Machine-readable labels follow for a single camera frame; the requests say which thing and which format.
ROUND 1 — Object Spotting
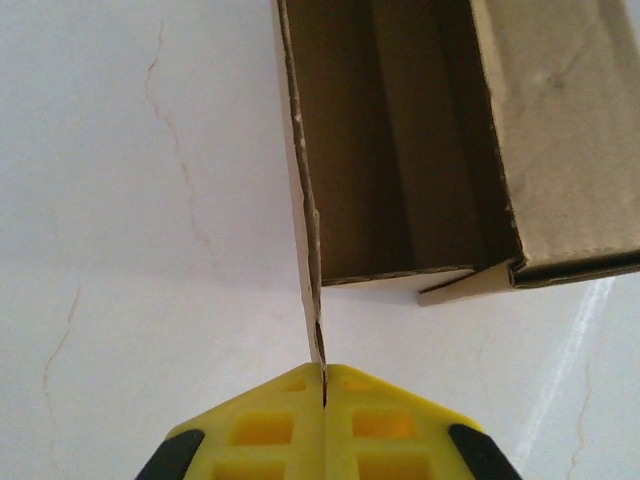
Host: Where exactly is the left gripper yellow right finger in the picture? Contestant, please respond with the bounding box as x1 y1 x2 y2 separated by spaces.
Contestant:
323 363 521 480

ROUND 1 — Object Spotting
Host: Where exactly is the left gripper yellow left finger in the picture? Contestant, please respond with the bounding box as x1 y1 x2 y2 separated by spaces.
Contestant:
134 363 325 480

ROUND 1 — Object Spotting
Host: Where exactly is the brown cardboard paper box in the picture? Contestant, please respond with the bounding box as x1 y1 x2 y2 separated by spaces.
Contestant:
272 0 640 406

